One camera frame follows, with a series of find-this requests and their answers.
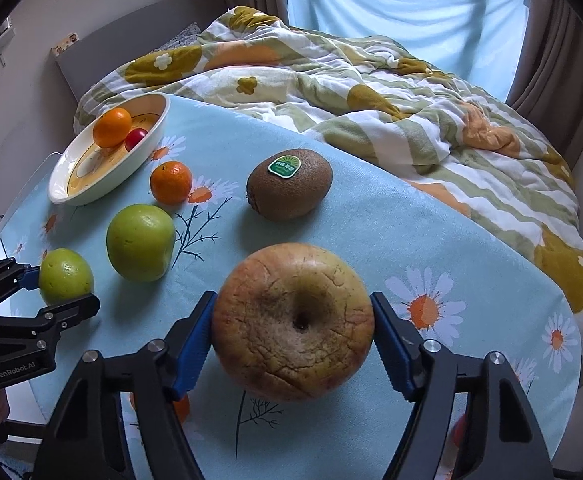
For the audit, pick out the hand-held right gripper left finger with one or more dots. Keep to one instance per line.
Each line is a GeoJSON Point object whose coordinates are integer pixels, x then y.
{"type": "Point", "coordinates": [194, 350]}

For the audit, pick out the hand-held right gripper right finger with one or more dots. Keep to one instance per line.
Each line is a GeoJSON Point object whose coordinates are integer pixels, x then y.
{"type": "Point", "coordinates": [394, 350]}

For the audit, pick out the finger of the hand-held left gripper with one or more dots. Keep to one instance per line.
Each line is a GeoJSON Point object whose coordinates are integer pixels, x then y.
{"type": "Point", "coordinates": [28, 278]}
{"type": "Point", "coordinates": [66, 312]}

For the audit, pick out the small green apple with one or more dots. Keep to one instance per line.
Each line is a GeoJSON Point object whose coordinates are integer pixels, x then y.
{"type": "Point", "coordinates": [66, 276]}

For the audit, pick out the wrinkled yellow-red apple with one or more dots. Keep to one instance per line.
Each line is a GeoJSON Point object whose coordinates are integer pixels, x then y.
{"type": "Point", "coordinates": [291, 320]}

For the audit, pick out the large green apple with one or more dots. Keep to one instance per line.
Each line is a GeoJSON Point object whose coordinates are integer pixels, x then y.
{"type": "Point", "coordinates": [141, 241]}

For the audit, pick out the cream oval bowl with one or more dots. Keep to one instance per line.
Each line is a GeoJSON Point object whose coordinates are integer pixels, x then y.
{"type": "Point", "coordinates": [86, 180]}

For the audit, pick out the red cherry tomato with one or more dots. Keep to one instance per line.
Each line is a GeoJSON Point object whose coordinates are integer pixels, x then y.
{"type": "Point", "coordinates": [135, 139]}

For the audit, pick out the brown kiwi with green sticker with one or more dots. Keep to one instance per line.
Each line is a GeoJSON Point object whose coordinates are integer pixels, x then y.
{"type": "Point", "coordinates": [291, 195]}

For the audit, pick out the daisy print blue tablecloth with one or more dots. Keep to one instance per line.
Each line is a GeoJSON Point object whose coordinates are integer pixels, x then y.
{"type": "Point", "coordinates": [371, 240]}

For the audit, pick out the grey bed headboard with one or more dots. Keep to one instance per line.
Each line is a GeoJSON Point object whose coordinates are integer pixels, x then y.
{"type": "Point", "coordinates": [121, 45]}

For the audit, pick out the floral striped quilt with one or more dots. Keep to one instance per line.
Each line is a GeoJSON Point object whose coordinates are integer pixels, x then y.
{"type": "Point", "coordinates": [371, 85]}

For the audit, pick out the grey patterned pillow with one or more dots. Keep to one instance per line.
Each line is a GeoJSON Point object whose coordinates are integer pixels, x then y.
{"type": "Point", "coordinates": [181, 37]}

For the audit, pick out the light blue window sheet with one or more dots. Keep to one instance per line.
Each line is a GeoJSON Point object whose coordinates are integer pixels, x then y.
{"type": "Point", "coordinates": [396, 5]}

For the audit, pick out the white wall shelf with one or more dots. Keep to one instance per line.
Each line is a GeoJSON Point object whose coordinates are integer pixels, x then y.
{"type": "Point", "coordinates": [2, 35]}

